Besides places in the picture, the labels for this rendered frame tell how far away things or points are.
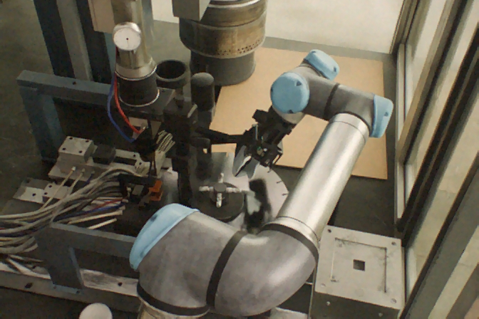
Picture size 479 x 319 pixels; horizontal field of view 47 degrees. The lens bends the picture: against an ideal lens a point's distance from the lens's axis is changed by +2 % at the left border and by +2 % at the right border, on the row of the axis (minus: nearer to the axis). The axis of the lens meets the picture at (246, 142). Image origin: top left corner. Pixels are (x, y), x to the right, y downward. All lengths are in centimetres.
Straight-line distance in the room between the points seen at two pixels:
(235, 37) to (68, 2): 50
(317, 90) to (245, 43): 79
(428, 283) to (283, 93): 41
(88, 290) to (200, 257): 67
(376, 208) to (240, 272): 88
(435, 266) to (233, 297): 37
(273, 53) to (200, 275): 140
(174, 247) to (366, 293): 56
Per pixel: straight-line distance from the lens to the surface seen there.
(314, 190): 84
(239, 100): 183
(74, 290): 141
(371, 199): 159
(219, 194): 121
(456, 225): 88
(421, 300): 106
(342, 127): 93
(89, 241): 121
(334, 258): 126
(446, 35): 139
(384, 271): 127
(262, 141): 115
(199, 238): 77
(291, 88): 99
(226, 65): 183
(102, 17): 107
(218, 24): 170
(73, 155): 151
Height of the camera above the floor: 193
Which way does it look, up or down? 44 degrees down
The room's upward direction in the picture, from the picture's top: 3 degrees clockwise
